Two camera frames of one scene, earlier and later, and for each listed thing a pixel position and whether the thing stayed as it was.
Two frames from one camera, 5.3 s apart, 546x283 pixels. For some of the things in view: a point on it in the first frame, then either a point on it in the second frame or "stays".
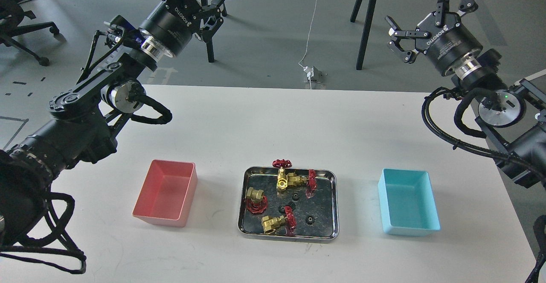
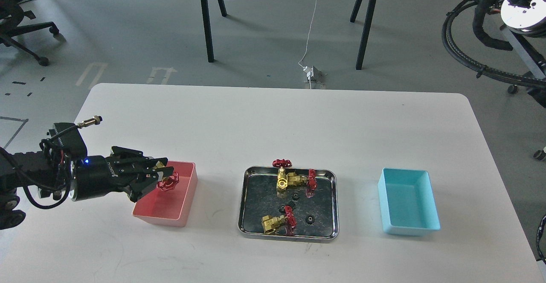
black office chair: (12, 13) stays
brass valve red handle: (256, 202) -> (167, 183)
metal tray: (294, 203) stays
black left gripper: (172, 24) -> (94, 175)
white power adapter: (310, 71) stays
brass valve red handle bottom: (271, 223) stays
